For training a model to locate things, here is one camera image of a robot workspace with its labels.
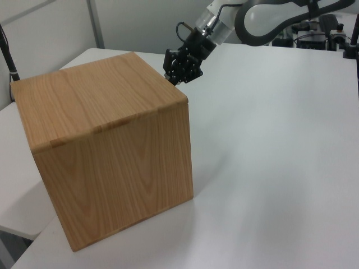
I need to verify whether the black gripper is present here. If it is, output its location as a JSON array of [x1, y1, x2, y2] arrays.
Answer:
[[163, 29, 217, 86]]

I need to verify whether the wooden drawer cabinet box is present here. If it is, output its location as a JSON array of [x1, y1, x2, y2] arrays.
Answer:
[[10, 52, 195, 252]]

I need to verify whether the black electronics box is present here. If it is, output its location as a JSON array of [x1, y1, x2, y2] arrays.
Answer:
[[296, 30, 329, 50]]

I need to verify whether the emergency stop button box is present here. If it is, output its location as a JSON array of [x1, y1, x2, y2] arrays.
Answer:
[[329, 23, 346, 43]]

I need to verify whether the black tripod pole white band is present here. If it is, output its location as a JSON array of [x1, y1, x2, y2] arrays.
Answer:
[[0, 24, 21, 82]]

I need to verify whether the black clamp stand pole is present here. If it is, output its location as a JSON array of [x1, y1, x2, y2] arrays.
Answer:
[[342, 21, 359, 59]]

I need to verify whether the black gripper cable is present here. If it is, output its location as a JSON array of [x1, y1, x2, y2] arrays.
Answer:
[[176, 21, 197, 43]]

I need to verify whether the aluminium partition post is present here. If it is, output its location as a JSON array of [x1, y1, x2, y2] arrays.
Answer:
[[86, 0, 105, 49]]

